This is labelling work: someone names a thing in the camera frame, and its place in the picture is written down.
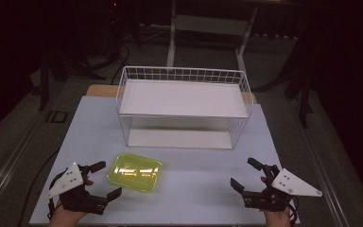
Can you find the person's right hand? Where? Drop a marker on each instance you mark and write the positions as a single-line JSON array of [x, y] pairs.
[[277, 219]]

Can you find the metal floor rail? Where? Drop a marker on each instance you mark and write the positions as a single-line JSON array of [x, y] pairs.
[[323, 176], [6, 170]]

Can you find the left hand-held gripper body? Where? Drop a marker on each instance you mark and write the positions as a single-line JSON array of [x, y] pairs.
[[67, 181]]

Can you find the black tripod stand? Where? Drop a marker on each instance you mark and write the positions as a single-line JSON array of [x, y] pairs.
[[44, 85]]

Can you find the black floor stand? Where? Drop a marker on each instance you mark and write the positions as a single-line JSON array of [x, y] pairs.
[[305, 94]]

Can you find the black floor socket plate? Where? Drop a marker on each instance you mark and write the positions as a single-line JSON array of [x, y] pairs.
[[56, 117]]

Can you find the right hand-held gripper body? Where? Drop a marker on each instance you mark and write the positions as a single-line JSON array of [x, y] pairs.
[[291, 186]]

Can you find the pale blue table mat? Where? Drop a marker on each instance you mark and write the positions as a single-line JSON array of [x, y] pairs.
[[195, 192]]

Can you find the person's left hand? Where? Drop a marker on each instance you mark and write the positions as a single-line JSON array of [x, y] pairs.
[[65, 218]]

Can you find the yellow-green plastic tray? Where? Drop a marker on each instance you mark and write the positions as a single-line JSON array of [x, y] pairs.
[[135, 172]]

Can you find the white metal table frame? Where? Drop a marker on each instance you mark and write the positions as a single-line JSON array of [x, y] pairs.
[[171, 47]]

